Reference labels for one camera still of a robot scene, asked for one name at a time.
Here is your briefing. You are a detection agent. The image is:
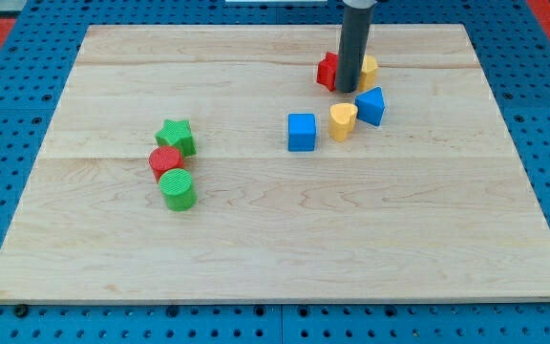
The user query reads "green star block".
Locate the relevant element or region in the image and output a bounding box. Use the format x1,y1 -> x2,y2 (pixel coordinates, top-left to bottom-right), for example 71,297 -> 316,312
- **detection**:
155,119 -> 196,157

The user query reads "red star block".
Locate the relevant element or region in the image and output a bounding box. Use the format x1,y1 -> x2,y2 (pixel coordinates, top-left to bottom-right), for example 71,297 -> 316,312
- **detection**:
316,52 -> 338,92

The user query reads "blue cube block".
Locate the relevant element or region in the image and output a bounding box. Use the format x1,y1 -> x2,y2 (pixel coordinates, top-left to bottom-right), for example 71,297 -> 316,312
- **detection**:
287,114 -> 317,151

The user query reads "yellow heart block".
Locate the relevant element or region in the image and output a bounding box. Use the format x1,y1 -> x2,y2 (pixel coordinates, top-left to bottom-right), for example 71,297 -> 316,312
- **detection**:
328,103 -> 358,141

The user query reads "green cylinder block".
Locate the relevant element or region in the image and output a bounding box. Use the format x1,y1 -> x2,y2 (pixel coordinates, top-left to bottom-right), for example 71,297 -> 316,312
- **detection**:
159,168 -> 197,211

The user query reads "red cylinder block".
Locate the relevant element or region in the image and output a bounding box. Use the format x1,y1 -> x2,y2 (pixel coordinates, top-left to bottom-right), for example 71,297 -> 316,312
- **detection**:
148,145 -> 184,182

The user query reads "blue triangular prism block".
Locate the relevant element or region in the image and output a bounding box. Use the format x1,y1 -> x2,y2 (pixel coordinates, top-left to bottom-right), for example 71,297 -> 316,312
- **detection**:
354,87 -> 386,126

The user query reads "yellow block behind rod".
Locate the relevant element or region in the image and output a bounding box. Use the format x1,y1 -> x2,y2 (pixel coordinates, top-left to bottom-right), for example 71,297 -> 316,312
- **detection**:
357,54 -> 378,91

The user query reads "light wooden board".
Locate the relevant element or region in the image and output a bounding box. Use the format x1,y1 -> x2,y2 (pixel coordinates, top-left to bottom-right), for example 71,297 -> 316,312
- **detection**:
0,24 -> 550,305

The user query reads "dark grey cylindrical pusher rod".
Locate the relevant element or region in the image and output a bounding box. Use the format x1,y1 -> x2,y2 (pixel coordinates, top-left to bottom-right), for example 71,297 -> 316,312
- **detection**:
335,0 -> 377,93

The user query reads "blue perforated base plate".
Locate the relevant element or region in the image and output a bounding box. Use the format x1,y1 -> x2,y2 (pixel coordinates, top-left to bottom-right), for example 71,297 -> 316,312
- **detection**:
0,1 -> 550,343

